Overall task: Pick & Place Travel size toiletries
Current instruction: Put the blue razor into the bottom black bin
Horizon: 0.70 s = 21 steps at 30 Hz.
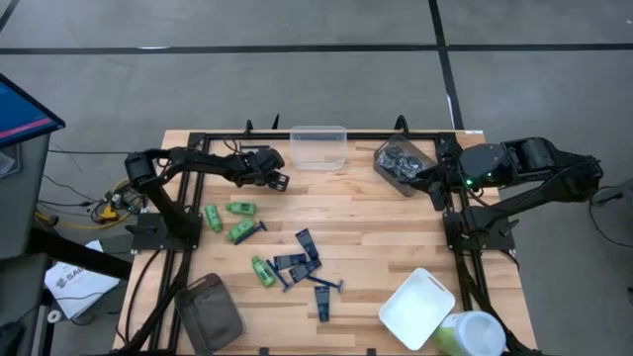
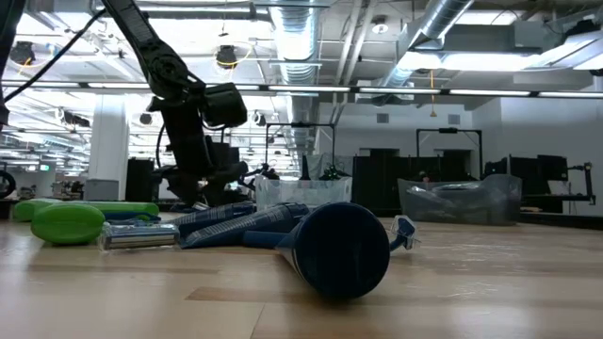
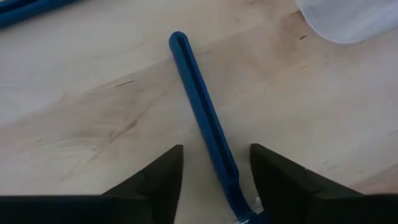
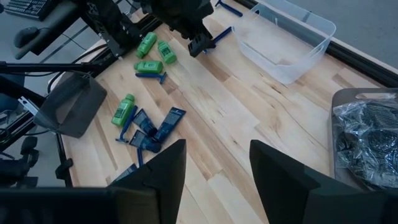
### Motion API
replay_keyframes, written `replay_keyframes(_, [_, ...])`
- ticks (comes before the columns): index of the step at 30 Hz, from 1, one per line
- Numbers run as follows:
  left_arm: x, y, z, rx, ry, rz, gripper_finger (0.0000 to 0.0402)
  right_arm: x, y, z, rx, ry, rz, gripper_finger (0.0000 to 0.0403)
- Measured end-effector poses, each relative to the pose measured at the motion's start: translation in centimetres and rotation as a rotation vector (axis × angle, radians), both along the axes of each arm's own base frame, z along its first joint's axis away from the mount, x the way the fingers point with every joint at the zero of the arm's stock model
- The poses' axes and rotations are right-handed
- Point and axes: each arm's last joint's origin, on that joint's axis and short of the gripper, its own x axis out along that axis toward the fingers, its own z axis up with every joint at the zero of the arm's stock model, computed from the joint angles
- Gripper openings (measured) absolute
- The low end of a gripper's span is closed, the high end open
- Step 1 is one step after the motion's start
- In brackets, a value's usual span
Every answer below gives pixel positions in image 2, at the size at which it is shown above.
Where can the black partition wall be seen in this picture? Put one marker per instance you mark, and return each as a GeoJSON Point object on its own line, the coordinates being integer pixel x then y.
{"type": "Point", "coordinates": [377, 183]}

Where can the black station frame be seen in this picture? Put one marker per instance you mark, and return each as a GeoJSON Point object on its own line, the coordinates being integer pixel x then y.
{"type": "Point", "coordinates": [301, 124]}
{"type": "Point", "coordinates": [447, 130]}

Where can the long ceiling light strip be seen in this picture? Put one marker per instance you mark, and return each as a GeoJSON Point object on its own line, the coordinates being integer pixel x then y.
{"type": "Point", "coordinates": [400, 90]}

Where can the black camera stand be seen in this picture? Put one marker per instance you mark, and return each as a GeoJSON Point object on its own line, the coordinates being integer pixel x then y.
{"type": "Point", "coordinates": [588, 183]}

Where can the white pillar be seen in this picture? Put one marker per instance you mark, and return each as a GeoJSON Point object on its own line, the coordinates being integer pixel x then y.
{"type": "Point", "coordinates": [108, 150]}

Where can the black tyre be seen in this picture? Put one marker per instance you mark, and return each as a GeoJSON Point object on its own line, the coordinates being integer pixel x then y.
{"type": "Point", "coordinates": [5, 184]}

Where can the background black robot arm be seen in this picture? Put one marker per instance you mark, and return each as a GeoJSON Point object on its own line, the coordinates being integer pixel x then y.
{"type": "Point", "coordinates": [264, 173]}

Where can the dark translucent plastic container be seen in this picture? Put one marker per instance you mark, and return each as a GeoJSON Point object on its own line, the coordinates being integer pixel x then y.
{"type": "Point", "coordinates": [490, 202]}

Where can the black desk monitors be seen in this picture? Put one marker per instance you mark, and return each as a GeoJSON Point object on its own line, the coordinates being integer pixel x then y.
{"type": "Point", "coordinates": [542, 172]}

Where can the silver ventilation duct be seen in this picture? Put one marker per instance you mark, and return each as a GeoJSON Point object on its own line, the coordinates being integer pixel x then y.
{"type": "Point", "coordinates": [438, 21]}
{"type": "Point", "coordinates": [297, 42]}

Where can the yellow hanging pendant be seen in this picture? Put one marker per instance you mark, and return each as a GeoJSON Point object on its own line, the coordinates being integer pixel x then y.
{"type": "Point", "coordinates": [432, 113]}

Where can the clear plastic container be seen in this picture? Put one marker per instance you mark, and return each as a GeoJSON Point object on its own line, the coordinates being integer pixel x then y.
{"type": "Point", "coordinates": [301, 193]}

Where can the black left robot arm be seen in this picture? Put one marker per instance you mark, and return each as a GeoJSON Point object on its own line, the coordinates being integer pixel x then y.
{"type": "Point", "coordinates": [143, 44]}

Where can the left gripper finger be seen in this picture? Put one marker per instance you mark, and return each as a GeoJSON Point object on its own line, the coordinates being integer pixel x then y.
{"type": "Point", "coordinates": [195, 193]}
{"type": "Point", "coordinates": [211, 193]}

